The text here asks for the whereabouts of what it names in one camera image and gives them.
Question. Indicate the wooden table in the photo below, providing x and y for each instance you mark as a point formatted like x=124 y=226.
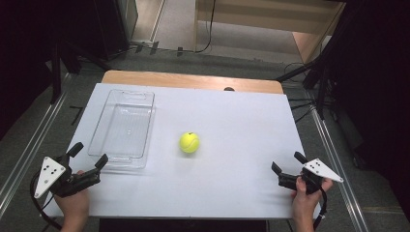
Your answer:
x=180 y=80

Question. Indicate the clear plastic tray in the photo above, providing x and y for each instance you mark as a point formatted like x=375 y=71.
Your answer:
x=124 y=129

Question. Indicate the person's right hand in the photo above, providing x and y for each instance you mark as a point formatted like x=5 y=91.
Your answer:
x=306 y=198

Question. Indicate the aluminium floor rail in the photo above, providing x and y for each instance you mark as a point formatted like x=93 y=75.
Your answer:
x=338 y=167
x=29 y=151

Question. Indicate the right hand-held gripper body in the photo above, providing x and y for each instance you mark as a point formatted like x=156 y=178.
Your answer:
x=309 y=175

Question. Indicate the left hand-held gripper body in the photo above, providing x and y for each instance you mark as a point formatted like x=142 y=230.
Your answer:
x=51 y=174

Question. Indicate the white table sheet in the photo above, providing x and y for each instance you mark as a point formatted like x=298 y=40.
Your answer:
x=209 y=154

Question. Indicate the yellow tennis ball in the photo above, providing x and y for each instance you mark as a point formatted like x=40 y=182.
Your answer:
x=189 y=142

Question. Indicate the wooden partition wall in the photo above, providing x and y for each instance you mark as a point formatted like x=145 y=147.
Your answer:
x=267 y=19

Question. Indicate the black metal stand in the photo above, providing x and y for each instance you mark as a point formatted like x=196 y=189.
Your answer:
x=58 y=71

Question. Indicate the black tripod stand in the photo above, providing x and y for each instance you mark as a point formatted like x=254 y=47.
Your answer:
x=316 y=77

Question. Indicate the person's left hand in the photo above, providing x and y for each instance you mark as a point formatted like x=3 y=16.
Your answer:
x=73 y=203

